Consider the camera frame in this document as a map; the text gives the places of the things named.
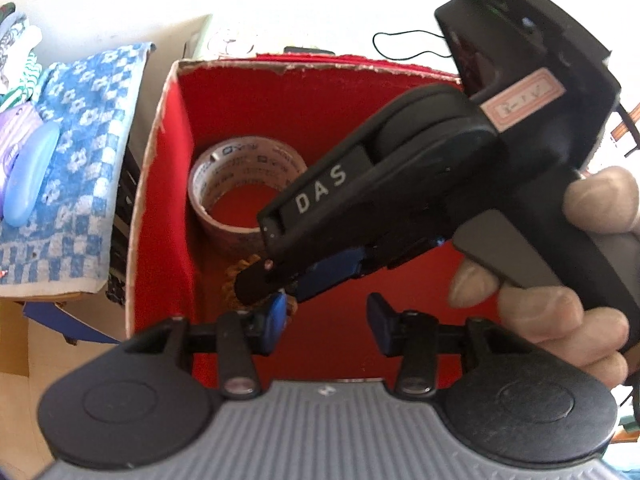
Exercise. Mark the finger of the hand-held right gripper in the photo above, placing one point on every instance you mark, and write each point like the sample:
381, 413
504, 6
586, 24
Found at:
252, 285
330, 270

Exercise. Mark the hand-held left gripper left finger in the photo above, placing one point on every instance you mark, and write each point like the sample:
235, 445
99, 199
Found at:
277, 322

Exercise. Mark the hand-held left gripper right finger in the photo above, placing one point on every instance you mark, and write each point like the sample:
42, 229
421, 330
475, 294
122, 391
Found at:
380, 317

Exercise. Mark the red cardboard box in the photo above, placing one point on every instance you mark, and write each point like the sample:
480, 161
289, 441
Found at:
320, 110

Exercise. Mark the white desktop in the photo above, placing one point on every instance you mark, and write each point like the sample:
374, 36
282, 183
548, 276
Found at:
300, 0

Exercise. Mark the person's right hand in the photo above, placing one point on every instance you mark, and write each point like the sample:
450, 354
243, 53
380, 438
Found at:
550, 320

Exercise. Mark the clear printed tape roll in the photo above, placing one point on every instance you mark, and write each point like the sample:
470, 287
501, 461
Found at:
225, 152

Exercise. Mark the black phone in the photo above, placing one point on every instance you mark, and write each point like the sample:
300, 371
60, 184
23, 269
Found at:
307, 51

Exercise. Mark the dark blue board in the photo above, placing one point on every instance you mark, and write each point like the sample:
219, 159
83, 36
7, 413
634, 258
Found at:
60, 320

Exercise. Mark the blue white checkered towel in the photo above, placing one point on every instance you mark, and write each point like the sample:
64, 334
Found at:
85, 110

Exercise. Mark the white bear print cushion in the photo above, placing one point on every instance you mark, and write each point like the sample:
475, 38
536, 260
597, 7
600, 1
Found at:
225, 42

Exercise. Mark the light blue oval case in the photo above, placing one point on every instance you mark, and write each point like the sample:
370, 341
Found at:
30, 175

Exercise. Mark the beige cardboard panel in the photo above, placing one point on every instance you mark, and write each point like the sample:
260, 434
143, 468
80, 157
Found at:
165, 45

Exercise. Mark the purple striped pouch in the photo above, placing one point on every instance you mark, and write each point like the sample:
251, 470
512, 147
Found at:
15, 130

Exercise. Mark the white green striped cloth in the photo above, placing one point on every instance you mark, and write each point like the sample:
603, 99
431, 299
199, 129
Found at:
17, 45

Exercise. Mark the wooden frame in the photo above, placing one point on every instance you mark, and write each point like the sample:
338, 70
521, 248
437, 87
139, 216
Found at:
627, 122

